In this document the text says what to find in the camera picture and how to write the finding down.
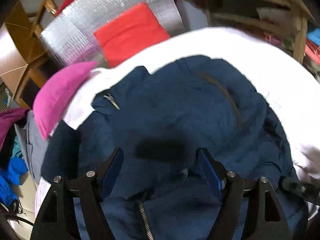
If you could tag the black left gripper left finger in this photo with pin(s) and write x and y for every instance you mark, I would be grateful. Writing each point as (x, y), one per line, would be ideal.
(57, 218)

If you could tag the silver foil insulation mat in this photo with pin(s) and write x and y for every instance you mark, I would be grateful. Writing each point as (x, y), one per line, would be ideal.
(70, 36)

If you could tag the bright blue garment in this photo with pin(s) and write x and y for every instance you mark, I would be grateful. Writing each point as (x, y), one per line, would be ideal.
(11, 175)

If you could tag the magenta pillow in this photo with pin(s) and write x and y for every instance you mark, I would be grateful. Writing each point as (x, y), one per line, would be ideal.
(54, 96)

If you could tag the wooden shelf unit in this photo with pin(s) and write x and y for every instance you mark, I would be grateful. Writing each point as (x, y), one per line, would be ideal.
(282, 23)

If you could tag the grey garment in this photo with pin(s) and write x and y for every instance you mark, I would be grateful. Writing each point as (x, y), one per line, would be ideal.
(33, 146)

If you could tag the white pink fleece blanket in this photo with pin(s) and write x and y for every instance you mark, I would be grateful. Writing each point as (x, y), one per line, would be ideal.
(289, 89)

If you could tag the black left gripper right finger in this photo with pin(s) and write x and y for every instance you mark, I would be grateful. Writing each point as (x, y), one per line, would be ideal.
(264, 217)

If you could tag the teal garment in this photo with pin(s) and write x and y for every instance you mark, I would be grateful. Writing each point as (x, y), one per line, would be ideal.
(16, 150)

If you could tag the maroon garment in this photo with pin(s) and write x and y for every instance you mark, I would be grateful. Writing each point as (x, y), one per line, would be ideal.
(8, 118)

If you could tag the red orange pillow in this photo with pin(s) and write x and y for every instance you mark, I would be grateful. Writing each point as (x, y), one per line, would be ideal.
(131, 32)

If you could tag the navy blue zip jacket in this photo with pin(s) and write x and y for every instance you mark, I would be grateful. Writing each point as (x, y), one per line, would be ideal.
(160, 120)

